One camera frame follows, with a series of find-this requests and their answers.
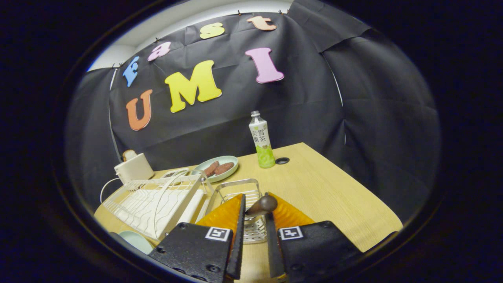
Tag green tea bottle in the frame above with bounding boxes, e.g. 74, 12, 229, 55
249, 110, 276, 169

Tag white toaster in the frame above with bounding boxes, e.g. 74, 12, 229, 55
114, 153, 155, 184

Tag white toaster cable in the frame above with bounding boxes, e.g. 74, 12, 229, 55
100, 178, 120, 204

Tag pale green round dish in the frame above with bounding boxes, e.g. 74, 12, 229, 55
191, 156, 239, 183

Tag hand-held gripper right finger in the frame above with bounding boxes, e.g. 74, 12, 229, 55
264, 192, 364, 281

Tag white wire dish rack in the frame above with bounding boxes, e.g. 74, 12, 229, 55
101, 170, 215, 241

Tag white drip tray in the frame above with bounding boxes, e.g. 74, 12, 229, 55
118, 189, 205, 232

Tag white divided tray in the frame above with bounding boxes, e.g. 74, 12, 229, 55
160, 168, 190, 178

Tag pale green plate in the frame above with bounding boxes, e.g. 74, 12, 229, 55
118, 231, 154, 255

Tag metal wire basket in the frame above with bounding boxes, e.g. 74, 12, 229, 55
204, 178, 272, 244

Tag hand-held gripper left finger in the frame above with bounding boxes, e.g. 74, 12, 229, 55
147, 193, 246, 283

